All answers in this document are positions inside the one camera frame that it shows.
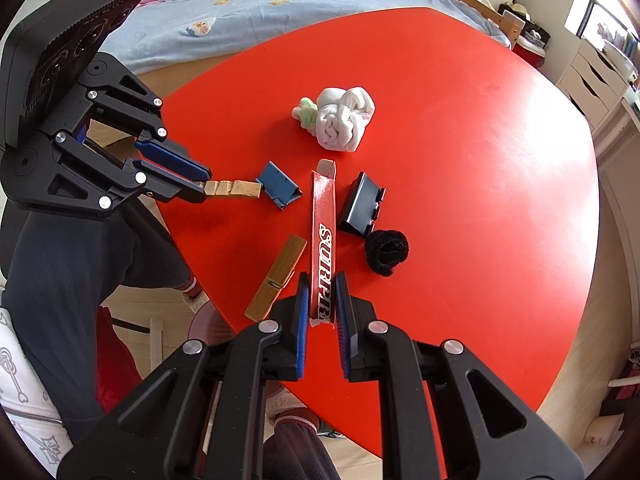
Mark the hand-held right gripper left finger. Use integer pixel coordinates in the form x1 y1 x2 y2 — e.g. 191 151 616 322
57 271 311 480

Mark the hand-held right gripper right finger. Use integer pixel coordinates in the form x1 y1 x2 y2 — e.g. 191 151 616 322
334 271 587 480

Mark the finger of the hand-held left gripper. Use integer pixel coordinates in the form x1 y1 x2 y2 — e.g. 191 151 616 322
44 130 208 222
75 52 212 182

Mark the tan wooden strip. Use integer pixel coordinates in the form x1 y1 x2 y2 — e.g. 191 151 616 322
204 178 263 200

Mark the wooden clothespin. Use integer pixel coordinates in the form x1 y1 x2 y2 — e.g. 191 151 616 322
244 234 308 322

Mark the pink translucent bin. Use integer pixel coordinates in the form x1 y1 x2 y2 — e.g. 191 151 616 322
189 300 238 348

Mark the black sock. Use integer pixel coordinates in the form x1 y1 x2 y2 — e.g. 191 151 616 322
363 229 410 277

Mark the blue binder clip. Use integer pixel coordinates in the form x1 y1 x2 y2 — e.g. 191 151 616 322
255 161 303 209

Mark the long red cardboard box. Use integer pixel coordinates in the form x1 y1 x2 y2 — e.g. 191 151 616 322
306 158 338 328

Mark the black binder clip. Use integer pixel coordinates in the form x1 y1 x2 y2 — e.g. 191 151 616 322
337 171 387 236

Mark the small green white cloth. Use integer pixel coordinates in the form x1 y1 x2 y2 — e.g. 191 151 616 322
292 97 321 135

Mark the white sock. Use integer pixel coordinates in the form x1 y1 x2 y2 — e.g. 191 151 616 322
314 86 377 153

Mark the person's right shoe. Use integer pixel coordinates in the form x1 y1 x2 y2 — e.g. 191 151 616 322
265 385 321 433

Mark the person's shoe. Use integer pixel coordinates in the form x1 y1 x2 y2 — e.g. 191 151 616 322
265 385 321 433
182 282 211 313

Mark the person's left shoe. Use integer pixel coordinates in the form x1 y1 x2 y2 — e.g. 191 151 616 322
182 282 211 313

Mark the person's right leg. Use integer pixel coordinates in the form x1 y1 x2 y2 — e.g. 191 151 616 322
262 412 341 480

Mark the red cloth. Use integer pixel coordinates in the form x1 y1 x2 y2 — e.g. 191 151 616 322
95 305 143 411

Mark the person's white patterned clothing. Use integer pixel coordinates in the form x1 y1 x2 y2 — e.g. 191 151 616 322
0 307 73 478

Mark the red cooler box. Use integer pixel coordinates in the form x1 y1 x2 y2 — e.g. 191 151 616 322
512 35 548 68

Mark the white desk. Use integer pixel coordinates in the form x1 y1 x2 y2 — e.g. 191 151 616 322
596 85 640 201

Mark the white drawer unit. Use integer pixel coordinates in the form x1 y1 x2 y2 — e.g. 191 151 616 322
556 37 633 131

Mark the black bag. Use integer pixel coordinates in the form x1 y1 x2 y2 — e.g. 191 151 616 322
517 19 551 43

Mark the black framed window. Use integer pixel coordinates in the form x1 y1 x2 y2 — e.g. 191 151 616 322
565 0 640 43

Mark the wooden bed frame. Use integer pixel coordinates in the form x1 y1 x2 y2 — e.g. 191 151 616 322
400 0 526 51

